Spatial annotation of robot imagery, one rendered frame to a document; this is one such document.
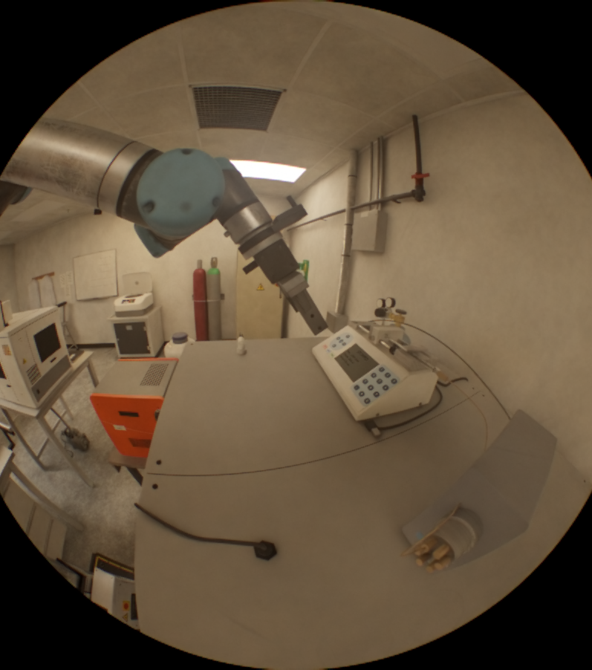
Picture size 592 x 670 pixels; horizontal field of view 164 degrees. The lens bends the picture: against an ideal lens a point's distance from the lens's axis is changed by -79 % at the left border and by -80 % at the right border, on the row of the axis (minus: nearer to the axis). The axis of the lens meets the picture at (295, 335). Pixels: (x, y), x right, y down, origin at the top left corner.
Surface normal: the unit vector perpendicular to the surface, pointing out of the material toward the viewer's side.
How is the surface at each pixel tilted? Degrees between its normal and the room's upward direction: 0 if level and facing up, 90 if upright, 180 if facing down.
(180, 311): 90
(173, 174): 90
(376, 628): 0
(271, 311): 90
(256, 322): 90
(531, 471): 0
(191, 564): 0
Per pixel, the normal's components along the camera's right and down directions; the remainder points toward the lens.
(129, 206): 0.11, 0.88
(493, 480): 0.08, -0.93
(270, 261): 0.22, 0.37
